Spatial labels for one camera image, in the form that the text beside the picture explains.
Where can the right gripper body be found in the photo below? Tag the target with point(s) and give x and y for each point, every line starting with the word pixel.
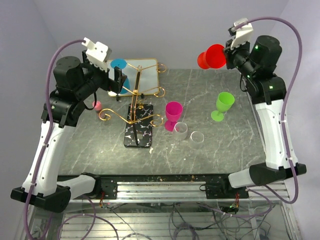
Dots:
pixel 238 57

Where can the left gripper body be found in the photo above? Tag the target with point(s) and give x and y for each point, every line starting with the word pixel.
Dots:
pixel 113 85

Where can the blue plastic wine glass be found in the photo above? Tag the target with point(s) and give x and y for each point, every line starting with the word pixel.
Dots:
pixel 120 63

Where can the red plastic wine glass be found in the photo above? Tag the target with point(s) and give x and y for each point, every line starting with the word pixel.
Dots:
pixel 212 58

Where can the gold wine glass rack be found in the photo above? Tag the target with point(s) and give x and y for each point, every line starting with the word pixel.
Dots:
pixel 140 119

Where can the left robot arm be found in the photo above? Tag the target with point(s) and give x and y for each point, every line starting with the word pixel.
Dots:
pixel 75 80

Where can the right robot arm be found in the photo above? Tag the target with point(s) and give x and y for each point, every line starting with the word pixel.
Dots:
pixel 267 92

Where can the green plastic wine glass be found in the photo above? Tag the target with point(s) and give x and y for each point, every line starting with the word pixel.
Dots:
pixel 224 102

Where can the pink plastic wine glass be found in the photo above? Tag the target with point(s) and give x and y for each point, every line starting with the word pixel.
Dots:
pixel 173 112

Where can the gold framed mirror tray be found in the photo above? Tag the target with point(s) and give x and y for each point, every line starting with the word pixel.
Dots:
pixel 149 79

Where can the pink small bottle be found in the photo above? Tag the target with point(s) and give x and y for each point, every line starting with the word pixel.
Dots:
pixel 97 107

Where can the clear glass cup left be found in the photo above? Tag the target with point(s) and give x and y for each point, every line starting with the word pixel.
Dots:
pixel 180 131

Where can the clear glass cup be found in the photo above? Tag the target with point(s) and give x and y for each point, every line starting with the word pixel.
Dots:
pixel 180 131
pixel 196 140

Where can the clear glass cup right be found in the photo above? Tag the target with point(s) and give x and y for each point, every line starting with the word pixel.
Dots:
pixel 196 140

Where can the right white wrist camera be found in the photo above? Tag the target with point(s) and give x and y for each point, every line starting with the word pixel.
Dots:
pixel 242 35

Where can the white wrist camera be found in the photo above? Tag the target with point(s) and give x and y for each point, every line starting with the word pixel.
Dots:
pixel 242 35
pixel 97 53

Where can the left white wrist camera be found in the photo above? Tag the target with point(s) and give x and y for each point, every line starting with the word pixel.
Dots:
pixel 97 53

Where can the aluminium mounting rail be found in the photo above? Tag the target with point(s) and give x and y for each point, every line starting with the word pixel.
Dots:
pixel 175 188

